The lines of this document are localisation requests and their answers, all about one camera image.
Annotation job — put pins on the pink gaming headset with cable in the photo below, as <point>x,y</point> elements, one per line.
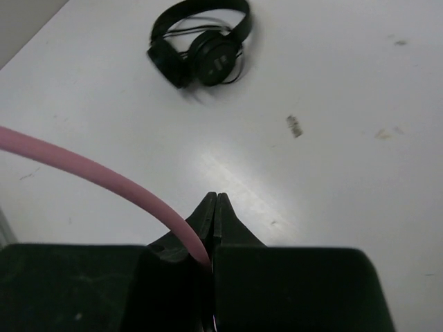
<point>195,232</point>

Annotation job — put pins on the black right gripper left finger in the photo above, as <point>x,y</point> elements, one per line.
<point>55,287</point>

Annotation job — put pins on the black headphones on left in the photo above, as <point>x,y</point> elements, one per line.
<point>211,57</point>

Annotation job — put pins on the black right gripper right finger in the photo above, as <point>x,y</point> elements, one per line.
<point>264,288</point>

